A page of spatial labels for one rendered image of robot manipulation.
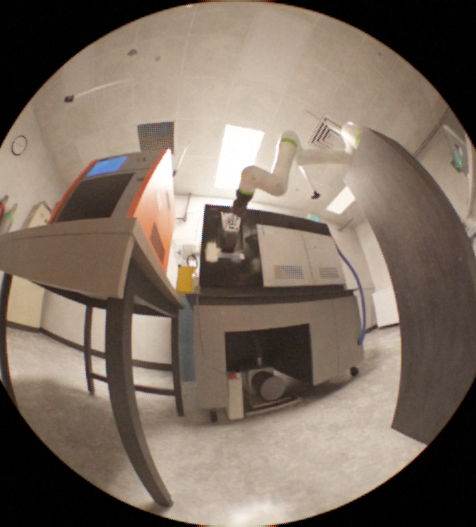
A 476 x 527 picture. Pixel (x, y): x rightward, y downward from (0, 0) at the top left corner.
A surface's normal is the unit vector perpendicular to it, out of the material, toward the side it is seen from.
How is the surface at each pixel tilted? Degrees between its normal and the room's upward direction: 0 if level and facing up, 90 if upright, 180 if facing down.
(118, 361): 90
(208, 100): 180
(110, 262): 90
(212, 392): 90
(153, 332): 90
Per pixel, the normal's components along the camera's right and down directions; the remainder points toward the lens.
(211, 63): 0.05, 0.91
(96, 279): 0.22, -0.40
